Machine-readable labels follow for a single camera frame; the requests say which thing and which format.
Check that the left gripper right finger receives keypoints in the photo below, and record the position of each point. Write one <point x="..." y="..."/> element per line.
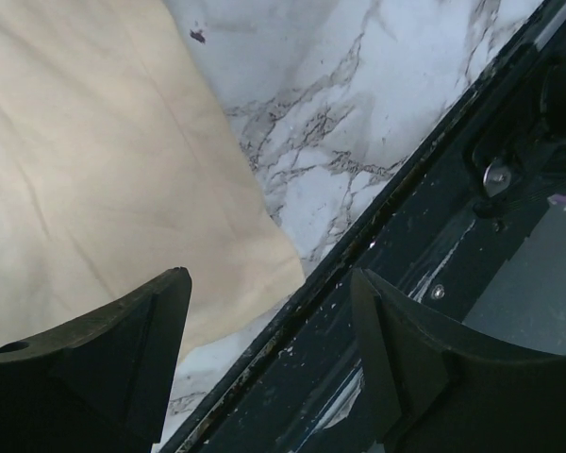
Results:
<point x="435" y="385"/>

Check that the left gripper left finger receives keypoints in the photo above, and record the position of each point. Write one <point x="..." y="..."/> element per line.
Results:
<point x="100" y="382"/>

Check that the beige underwear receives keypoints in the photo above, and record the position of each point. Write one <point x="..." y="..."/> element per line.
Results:
<point x="116" y="164"/>

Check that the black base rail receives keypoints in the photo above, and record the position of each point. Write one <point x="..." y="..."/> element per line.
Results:
<point x="439" y="233"/>

